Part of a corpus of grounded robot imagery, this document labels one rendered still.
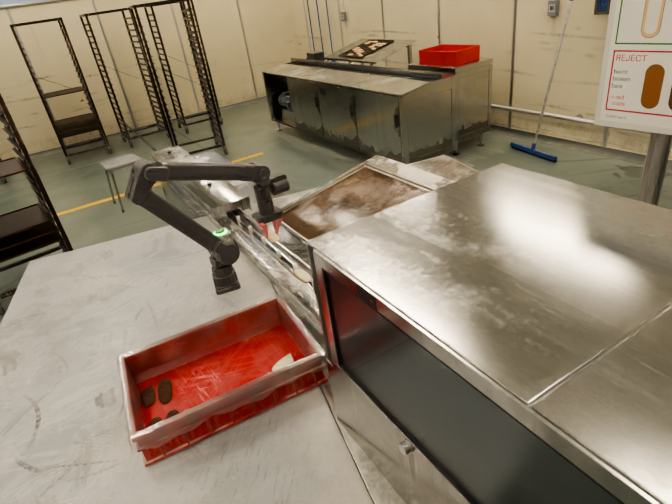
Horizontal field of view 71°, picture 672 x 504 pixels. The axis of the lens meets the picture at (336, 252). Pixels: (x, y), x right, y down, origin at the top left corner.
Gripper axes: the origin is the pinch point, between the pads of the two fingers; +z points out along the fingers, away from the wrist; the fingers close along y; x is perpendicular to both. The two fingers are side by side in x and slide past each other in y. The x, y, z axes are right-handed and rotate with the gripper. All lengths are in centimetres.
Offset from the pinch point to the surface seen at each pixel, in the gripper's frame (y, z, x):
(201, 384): -45, 11, -47
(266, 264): -7.0, 6.8, -7.6
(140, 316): -52, 11, -1
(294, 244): 10.7, 10.8, 5.9
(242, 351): -31, 11, -42
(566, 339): -11, -37, -126
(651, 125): 74, -37, -89
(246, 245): -7.0, 6.8, 11.9
